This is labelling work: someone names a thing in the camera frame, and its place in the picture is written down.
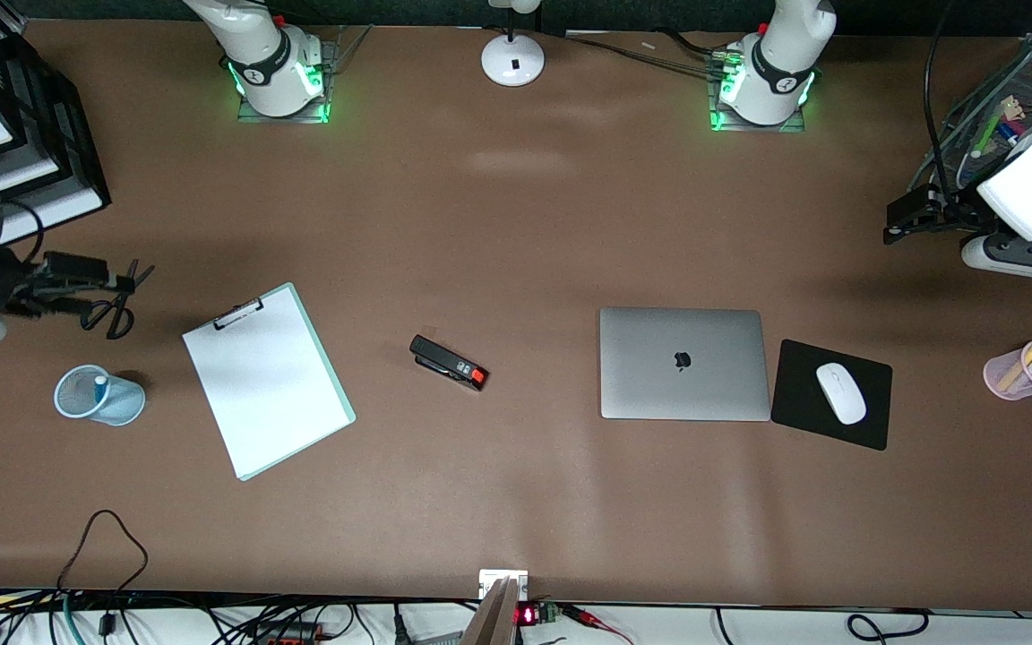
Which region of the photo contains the black cable bundle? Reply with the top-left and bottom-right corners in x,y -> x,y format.
561,30 -> 734,80

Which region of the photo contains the red cable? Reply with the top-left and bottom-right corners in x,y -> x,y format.
561,604 -> 635,645

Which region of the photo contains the white computer mouse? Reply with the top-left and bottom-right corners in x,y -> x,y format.
815,362 -> 867,426

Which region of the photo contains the white clipboard paper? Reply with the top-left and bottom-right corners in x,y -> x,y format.
183,288 -> 348,477

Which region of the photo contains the black mouse pad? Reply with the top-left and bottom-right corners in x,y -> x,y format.
770,339 -> 893,452

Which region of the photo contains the blue mesh pen cup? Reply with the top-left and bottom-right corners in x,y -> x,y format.
54,364 -> 147,426

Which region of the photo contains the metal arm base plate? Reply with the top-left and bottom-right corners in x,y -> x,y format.
708,52 -> 810,134
235,39 -> 335,125

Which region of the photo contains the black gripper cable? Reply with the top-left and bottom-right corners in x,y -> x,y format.
923,0 -> 959,194

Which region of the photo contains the white round lamp base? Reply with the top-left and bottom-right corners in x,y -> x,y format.
481,0 -> 546,88

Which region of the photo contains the silver laptop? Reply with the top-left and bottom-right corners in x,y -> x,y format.
599,307 -> 772,422

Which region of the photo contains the grey stand post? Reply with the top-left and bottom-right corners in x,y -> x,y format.
458,578 -> 521,645

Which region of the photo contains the mint green clipboard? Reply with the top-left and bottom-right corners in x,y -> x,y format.
182,282 -> 357,483

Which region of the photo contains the yellow highlighter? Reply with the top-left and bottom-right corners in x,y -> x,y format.
995,339 -> 1032,393

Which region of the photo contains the black cable with plug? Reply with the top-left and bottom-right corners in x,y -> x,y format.
56,509 -> 150,639

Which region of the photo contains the small white block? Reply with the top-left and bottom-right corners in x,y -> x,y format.
478,570 -> 529,599

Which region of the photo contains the green pen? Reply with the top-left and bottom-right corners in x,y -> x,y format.
971,112 -> 1006,160

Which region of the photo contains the teal cable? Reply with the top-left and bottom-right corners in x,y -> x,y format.
62,591 -> 89,645

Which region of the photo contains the black stacked file tray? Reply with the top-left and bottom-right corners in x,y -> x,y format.
0,0 -> 113,245

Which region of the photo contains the black stapler with orange tip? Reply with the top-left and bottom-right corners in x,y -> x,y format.
409,334 -> 489,392

